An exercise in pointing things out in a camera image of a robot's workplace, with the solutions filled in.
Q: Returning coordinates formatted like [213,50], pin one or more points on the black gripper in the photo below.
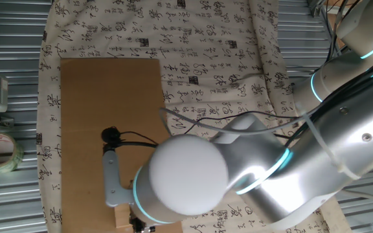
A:
[139,226]

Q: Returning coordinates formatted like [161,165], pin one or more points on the light wooden block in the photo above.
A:
[121,218]

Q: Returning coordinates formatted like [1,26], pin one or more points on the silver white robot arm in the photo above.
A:
[270,155]

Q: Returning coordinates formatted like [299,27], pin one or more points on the brown cardboard sheet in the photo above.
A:
[92,113]

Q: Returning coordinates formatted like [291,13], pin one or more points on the cream calligraphy print cloth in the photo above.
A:
[206,48]

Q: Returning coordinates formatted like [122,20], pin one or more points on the white zip tie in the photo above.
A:
[342,168]

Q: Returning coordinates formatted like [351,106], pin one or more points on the silver camera bracket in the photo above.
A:
[110,178]

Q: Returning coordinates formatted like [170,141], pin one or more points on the round black camera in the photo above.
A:
[110,135]

